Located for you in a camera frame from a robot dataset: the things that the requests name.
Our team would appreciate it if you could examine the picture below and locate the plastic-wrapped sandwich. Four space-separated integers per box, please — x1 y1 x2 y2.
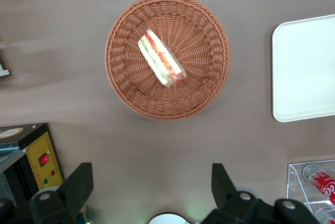
137 28 188 89

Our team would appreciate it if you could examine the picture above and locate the black machine with yellow panel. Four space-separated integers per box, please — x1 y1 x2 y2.
0 122 64 206

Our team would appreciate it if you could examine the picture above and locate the round brown wicker basket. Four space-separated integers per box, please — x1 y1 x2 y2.
104 0 231 121

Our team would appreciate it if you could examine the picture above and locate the cream plastic tray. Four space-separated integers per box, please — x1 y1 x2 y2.
271 14 335 123

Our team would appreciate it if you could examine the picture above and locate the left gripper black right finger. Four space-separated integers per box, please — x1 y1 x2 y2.
201 163 321 224

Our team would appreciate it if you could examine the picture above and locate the clear acrylic can rack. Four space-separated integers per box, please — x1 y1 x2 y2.
286 159 335 224

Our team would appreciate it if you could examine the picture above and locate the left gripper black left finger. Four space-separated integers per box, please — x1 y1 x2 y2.
0 162 94 224

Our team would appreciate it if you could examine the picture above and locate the grey metal bracket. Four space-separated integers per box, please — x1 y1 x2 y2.
0 61 11 77

